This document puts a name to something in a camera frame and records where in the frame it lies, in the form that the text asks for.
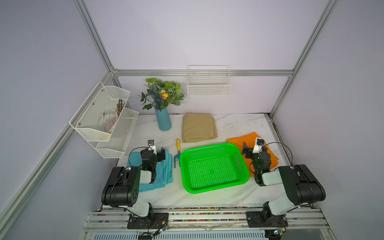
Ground teal pants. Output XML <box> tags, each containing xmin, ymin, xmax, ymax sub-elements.
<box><xmin>139</xmin><ymin>149</ymin><xmax>174</xmax><ymax>193</ymax></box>

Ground orange pants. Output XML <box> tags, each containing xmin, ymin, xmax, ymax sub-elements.
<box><xmin>227</xmin><ymin>133</ymin><xmax>279</xmax><ymax>179</ymax></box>

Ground green plastic basket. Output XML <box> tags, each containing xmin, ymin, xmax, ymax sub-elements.
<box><xmin>180</xmin><ymin>143</ymin><xmax>250</xmax><ymax>194</ymax></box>

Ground khaki pants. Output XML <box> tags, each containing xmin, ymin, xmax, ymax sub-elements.
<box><xmin>182</xmin><ymin>113</ymin><xmax>218</xmax><ymax>143</ymax></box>

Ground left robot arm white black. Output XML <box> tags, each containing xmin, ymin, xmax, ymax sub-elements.
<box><xmin>101</xmin><ymin>147</ymin><xmax>166</xmax><ymax>220</ymax></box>

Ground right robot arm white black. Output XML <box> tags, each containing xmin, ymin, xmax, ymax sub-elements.
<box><xmin>242</xmin><ymin>138</ymin><xmax>326</xmax><ymax>220</ymax></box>

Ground teal vase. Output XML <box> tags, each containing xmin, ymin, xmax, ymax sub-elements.
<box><xmin>155</xmin><ymin>108</ymin><xmax>172</xmax><ymax>132</ymax></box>

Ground clear glove in shelf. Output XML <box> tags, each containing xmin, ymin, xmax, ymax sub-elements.
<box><xmin>98</xmin><ymin>109</ymin><xmax>118</xmax><ymax>134</ymax></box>

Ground white mesh two-tier shelf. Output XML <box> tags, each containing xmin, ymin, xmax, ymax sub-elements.
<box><xmin>69</xmin><ymin>82</ymin><xmax>139</xmax><ymax>159</ymax></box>

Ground artificial flower bouquet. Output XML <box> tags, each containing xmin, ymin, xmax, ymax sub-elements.
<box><xmin>140</xmin><ymin>78</ymin><xmax>185</xmax><ymax>111</ymax></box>

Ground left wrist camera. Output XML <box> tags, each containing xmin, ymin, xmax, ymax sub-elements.
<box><xmin>148</xmin><ymin>140</ymin><xmax>157</xmax><ymax>155</ymax></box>

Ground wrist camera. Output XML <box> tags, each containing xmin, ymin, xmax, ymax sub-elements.
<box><xmin>148</xmin><ymin>140</ymin><xmax>157</xmax><ymax>155</ymax></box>
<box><xmin>253</xmin><ymin>138</ymin><xmax>265</xmax><ymax>154</ymax></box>

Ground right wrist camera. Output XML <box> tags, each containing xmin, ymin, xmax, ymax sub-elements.
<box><xmin>253</xmin><ymin>138</ymin><xmax>265</xmax><ymax>154</ymax></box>

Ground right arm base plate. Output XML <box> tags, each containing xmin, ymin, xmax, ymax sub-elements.
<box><xmin>246</xmin><ymin>212</ymin><xmax>288</xmax><ymax>228</ymax></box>

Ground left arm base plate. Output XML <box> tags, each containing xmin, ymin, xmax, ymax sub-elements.
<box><xmin>127</xmin><ymin>213</ymin><xmax>169</xmax><ymax>230</ymax></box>

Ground white wire wall basket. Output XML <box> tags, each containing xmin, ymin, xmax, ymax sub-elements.
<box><xmin>187</xmin><ymin>65</ymin><xmax>232</xmax><ymax>97</ymax></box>

